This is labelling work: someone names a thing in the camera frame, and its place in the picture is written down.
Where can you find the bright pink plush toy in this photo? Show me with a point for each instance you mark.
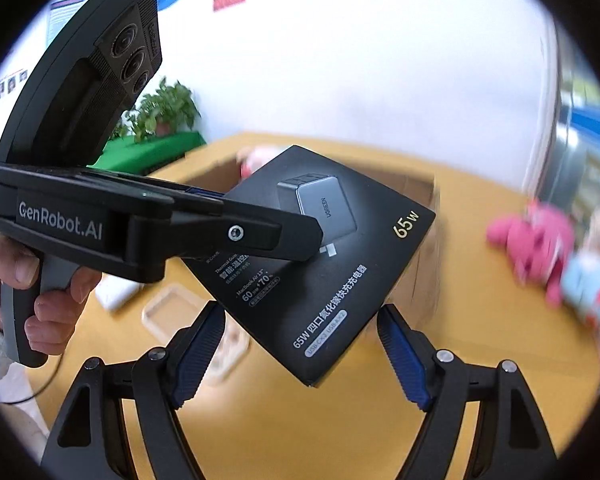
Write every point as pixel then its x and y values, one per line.
pixel 525 245

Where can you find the black charger box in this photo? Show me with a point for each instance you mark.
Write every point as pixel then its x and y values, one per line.
pixel 340 270

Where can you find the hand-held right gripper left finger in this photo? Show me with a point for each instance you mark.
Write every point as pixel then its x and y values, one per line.
pixel 202 350

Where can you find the red wall paper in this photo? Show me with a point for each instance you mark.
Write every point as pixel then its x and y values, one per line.
pixel 230 1

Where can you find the light blue plush toy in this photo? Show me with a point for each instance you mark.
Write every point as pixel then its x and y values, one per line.
pixel 590 285

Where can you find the person's left hand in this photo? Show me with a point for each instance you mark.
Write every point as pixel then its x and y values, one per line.
pixel 52 305

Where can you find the row of wall photos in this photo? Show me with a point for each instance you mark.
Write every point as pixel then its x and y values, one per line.
pixel 5 90

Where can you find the white pink toy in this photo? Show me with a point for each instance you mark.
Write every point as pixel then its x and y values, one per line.
pixel 230 355

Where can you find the blue wall poster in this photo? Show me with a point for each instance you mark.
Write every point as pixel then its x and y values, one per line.
pixel 62 20

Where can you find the white flat box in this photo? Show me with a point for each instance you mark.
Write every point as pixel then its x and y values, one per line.
pixel 117 292

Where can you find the large potted plant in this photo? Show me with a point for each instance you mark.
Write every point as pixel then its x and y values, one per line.
pixel 167 107

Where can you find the cream framed drawing tablet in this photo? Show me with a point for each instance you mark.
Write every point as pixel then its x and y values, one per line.
pixel 152 317

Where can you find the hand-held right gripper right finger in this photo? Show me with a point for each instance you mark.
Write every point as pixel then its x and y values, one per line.
pixel 405 355

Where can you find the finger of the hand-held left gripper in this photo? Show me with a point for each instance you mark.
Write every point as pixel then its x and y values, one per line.
pixel 205 192
pixel 260 235

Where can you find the green cloth covered table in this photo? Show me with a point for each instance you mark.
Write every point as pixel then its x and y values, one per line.
pixel 150 152

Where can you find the pink pig plush toy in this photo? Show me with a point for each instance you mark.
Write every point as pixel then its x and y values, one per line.
pixel 260 157

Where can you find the wooden desktop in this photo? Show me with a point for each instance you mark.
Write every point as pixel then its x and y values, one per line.
pixel 480 320

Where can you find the large cardboard box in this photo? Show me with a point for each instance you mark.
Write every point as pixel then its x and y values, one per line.
pixel 425 270

